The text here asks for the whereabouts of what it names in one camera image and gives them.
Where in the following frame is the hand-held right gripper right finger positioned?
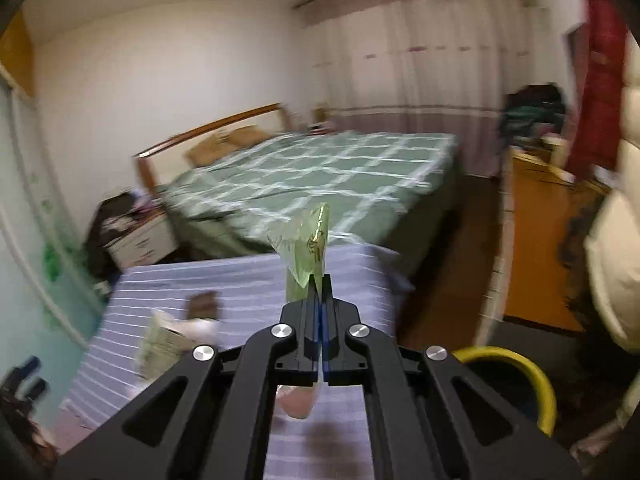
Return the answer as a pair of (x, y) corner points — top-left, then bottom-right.
(322, 275), (583, 480)

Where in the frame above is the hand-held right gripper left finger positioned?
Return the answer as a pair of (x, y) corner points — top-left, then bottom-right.
(52, 275), (321, 480)

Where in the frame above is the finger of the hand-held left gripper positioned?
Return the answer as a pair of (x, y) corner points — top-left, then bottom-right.
(2, 355), (51, 407)

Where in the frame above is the green transparent plastic wrapper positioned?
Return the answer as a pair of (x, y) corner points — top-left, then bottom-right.
(267, 202), (331, 421)

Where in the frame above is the white paper packet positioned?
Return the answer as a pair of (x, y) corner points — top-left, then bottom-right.
(134, 309), (197, 382)

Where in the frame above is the yellow rimmed trash bin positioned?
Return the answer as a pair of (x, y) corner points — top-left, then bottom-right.
(452, 345), (557, 439)

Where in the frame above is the purple patterned sheet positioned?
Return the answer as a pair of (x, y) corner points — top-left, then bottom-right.
(60, 245), (416, 480)

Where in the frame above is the brown wrapper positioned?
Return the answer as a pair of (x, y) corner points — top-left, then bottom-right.
(187, 292), (221, 319)

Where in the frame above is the pale green wardrobe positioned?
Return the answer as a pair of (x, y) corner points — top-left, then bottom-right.
(0, 10), (117, 411)

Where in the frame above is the bed with green checked blanket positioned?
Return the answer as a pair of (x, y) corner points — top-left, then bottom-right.
(155, 130), (463, 261)

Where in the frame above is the white nightstand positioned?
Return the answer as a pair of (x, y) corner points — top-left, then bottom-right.
(107, 210), (179, 269)

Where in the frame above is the brown pillow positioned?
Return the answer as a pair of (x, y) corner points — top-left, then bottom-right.
(185, 132), (241, 167)
(227, 125), (273, 149)

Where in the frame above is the orange wooden cabinet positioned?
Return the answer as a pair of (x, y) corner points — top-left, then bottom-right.
(501, 146), (603, 334)

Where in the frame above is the wooden headboard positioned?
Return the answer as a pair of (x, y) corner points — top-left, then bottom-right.
(132, 102), (293, 196)

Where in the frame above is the white and mauve curtain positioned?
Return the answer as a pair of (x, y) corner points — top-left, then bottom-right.
(295, 0), (526, 177)

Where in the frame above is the cream puffer jacket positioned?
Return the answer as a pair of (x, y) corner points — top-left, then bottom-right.
(584, 50), (640, 357)

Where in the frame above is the pile of dark clothes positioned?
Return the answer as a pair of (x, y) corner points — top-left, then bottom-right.
(499, 82), (569, 144)

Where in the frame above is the red hanging garment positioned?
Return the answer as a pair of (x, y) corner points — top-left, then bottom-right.
(566, 0), (629, 177)

